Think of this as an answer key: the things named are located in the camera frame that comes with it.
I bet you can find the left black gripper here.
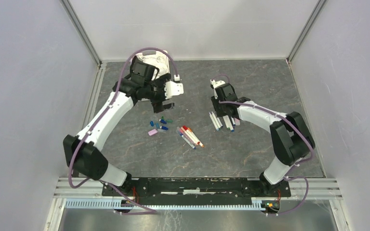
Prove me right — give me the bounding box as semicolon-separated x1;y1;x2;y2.
145;74;175;114

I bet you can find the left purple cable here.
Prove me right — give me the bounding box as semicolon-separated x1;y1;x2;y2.
67;47;180;216

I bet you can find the white crumpled cloth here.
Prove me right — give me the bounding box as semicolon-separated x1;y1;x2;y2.
137;51;170;80

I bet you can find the blue cap white marker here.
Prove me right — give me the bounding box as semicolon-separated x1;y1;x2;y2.
212;112;223;129
223;115;234;132

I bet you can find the white plastic basket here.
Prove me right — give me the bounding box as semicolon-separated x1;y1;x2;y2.
127;51;176;103

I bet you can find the purple cable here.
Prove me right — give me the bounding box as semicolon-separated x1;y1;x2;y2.
211;74;316;217
67;47;180;216

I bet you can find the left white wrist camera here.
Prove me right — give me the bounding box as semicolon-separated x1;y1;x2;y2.
164;81;184;99

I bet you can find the green cap white marker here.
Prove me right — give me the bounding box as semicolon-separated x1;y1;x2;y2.
209;112;220;131

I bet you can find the red cap white marker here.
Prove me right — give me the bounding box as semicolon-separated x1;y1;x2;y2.
182;126;204;147

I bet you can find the white slotted cable duct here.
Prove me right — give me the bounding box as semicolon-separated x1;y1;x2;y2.
65;198;265;211

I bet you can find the black mounting base plate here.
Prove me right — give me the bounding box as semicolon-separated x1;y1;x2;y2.
119;177;291;205

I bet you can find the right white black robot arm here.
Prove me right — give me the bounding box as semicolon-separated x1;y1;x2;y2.
210;80;315;196

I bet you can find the pink highlighter pen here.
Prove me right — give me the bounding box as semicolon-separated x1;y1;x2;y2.
234;118;240;126

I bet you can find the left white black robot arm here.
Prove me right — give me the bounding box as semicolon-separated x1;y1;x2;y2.
63;57;184;196

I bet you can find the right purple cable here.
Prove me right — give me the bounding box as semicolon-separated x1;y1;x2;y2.
211;74;316;217

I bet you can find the pink highlighter cap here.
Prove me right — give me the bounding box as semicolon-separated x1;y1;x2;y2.
148;129;158;136

